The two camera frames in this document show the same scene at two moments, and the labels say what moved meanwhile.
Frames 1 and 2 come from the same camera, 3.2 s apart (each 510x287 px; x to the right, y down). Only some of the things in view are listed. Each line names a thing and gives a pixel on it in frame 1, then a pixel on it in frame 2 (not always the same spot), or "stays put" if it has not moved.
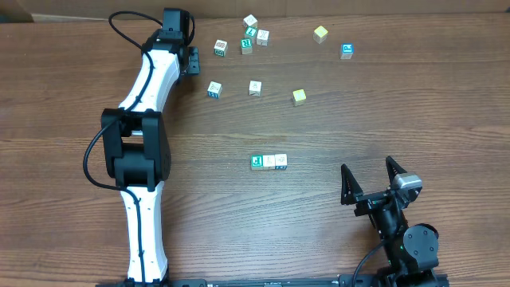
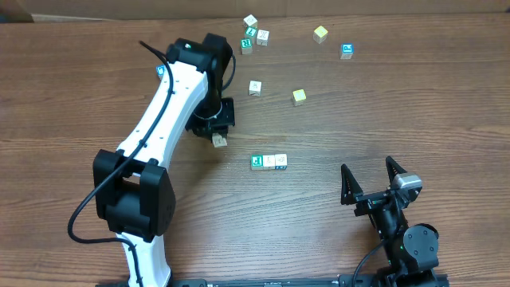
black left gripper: (194, 61) → (221, 125)
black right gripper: (351, 190) stays put
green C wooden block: (256, 162) stays put
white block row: (268, 162) stays put
